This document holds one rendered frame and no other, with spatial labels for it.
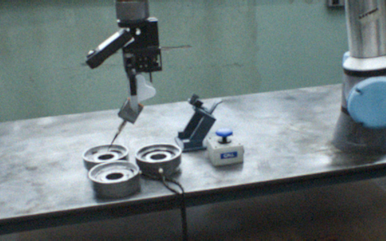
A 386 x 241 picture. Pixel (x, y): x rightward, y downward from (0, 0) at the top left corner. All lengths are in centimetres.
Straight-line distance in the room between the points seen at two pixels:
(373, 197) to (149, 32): 84
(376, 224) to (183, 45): 164
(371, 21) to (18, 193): 80
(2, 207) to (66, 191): 13
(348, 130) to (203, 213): 49
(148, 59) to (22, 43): 164
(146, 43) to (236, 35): 171
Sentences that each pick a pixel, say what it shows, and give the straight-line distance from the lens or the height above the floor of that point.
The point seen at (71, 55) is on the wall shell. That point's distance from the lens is 272.
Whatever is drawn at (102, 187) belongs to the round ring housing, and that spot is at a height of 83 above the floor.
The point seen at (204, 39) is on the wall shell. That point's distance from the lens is 278.
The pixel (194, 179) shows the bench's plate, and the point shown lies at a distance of 110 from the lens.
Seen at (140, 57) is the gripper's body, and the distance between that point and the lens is 113.
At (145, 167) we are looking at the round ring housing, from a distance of 112.
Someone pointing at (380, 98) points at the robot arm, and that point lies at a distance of 105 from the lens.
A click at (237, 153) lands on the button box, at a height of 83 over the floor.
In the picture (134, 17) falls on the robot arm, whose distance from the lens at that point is 110.
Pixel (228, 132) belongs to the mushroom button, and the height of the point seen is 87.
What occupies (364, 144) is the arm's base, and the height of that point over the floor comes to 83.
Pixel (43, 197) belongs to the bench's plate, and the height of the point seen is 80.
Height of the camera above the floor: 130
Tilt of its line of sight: 19 degrees down
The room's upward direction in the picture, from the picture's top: 3 degrees counter-clockwise
